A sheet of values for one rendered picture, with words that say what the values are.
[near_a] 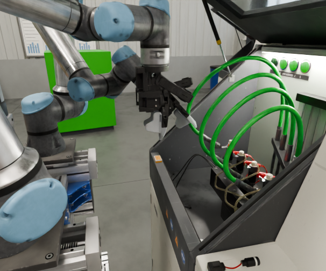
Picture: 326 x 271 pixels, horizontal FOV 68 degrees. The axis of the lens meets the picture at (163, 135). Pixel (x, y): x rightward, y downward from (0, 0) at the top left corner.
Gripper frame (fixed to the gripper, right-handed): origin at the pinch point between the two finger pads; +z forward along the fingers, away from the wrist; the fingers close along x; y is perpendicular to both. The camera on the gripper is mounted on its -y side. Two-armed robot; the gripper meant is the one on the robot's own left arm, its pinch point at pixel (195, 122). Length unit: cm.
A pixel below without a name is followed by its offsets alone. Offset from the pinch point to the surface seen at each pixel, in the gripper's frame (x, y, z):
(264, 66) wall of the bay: -31, -42, 9
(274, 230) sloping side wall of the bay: 26.8, 5.0, 30.1
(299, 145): 18.4, -16.3, 21.7
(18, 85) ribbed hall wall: -574, 252, -296
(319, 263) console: 38, 2, 34
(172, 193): 0.7, 23.4, 13.3
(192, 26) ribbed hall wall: -662, -207, -95
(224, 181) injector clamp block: -1.8, 6.9, 24.0
